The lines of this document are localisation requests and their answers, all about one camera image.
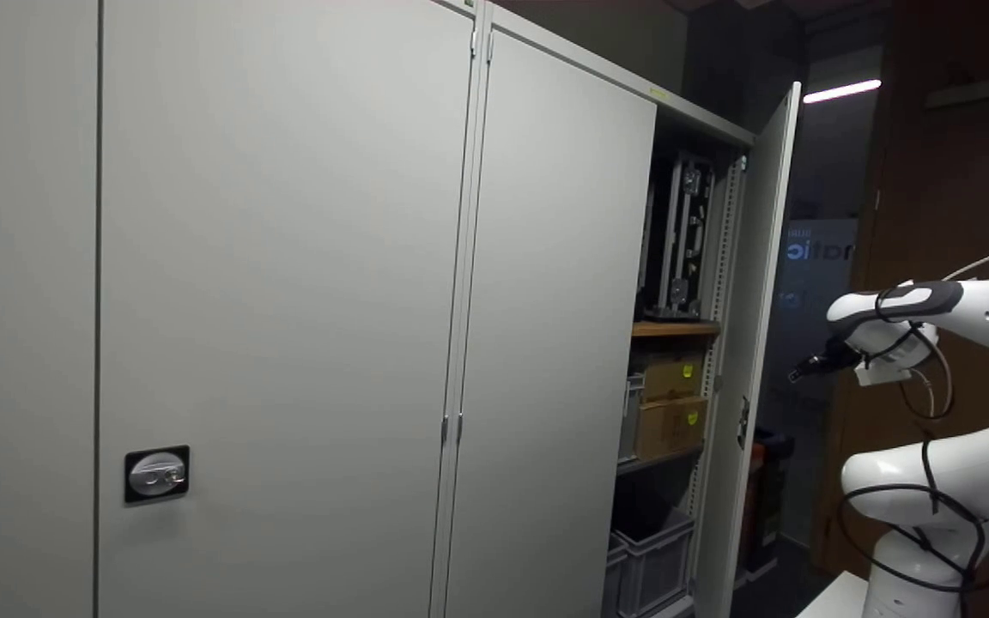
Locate small grey plastic crate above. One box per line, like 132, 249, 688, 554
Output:
601, 532, 629, 618

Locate red and black bins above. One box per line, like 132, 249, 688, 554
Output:
740, 427, 797, 578

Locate glass door with lettering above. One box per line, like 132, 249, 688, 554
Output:
761, 216, 861, 550

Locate cardboard box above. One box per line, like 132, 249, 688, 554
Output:
634, 396, 709, 461
640, 350, 707, 404

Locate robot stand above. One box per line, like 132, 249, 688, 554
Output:
795, 571, 871, 618

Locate large grey plastic crate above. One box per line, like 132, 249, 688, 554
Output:
614, 505, 696, 618

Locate open grey cabinet door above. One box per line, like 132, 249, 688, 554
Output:
695, 82, 803, 618

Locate ceiling light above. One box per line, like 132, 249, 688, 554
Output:
803, 79, 883, 106

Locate black metal frame equipment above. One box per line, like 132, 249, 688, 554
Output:
639, 149, 716, 323

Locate grey plastic bin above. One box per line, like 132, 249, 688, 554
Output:
618, 373, 646, 462

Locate closed grey cabinet door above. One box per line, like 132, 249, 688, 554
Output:
445, 28, 658, 618

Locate grey metal cabinet with lock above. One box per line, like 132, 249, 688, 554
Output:
0, 0, 480, 618

